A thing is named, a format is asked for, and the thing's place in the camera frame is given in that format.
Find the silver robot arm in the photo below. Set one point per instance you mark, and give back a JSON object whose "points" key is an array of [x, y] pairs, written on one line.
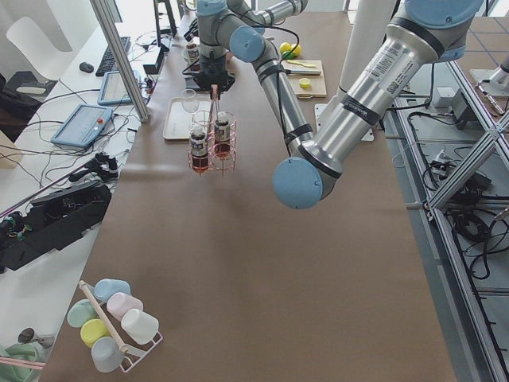
{"points": [[259, 19], [420, 32]]}

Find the black keyboard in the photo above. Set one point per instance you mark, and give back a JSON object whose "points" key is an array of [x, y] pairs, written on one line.
{"points": [[108, 63]]}

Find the pastel green cup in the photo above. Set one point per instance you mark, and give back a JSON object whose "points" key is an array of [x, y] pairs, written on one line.
{"points": [[80, 313]]}

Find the steel muddler black tip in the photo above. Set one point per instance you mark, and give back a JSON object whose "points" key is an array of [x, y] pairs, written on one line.
{"points": [[295, 72]]}

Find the pastel pink cup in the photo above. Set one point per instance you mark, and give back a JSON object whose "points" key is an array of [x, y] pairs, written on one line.
{"points": [[119, 303]]}

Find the cream rabbit tray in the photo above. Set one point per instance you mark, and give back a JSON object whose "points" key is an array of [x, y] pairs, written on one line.
{"points": [[177, 121]]}

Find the half lemon slice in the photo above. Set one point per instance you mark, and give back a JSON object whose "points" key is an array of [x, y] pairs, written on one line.
{"points": [[305, 83]]}

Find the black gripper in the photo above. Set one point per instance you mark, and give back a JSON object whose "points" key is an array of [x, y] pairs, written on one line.
{"points": [[211, 66]]}

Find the white wire cup rack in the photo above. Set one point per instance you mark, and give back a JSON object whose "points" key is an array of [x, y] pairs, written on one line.
{"points": [[133, 353]]}

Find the bamboo cutting board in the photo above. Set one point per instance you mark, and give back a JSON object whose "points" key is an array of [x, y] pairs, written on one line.
{"points": [[318, 87]]}

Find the pastel yellow cup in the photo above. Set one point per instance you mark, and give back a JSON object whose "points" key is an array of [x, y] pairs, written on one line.
{"points": [[92, 330]]}

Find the copper wire bottle basket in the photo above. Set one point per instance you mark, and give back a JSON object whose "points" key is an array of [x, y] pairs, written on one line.
{"points": [[205, 117]]}

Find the aluminium frame post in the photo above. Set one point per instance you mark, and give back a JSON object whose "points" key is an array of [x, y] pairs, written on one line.
{"points": [[106, 21]]}

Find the tea bottle white cap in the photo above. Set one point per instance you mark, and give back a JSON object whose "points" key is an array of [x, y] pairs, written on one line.
{"points": [[193, 52]]}

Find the blue teach pendant upper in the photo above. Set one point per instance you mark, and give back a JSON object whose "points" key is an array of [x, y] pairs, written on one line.
{"points": [[113, 91]]}

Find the pastel grey-blue cup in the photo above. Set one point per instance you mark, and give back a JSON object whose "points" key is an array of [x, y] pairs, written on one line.
{"points": [[106, 355]]}

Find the blue teach pendant lower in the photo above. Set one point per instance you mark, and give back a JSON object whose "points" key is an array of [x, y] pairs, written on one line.
{"points": [[83, 126]]}

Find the pastel white cup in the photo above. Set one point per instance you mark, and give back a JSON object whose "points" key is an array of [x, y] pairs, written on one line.
{"points": [[139, 325]]}

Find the black computer mouse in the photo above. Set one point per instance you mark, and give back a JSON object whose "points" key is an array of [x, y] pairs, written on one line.
{"points": [[86, 67]]}

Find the blue teach pendant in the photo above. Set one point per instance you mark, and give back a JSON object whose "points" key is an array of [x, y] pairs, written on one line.
{"points": [[113, 91], [83, 126]]}

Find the yellow lemon far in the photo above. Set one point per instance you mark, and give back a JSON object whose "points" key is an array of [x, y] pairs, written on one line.
{"points": [[289, 51]]}

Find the yellow plastic knife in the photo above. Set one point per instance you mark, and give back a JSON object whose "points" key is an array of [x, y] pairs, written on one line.
{"points": [[301, 63]]}

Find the clear wine glass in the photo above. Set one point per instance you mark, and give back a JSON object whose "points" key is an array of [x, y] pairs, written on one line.
{"points": [[189, 101]]}

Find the pastel blue cup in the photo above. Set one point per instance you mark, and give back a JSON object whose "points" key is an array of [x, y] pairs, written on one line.
{"points": [[105, 288]]}

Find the grey folded cloth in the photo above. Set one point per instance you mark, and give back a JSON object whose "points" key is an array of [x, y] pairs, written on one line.
{"points": [[190, 83]]}

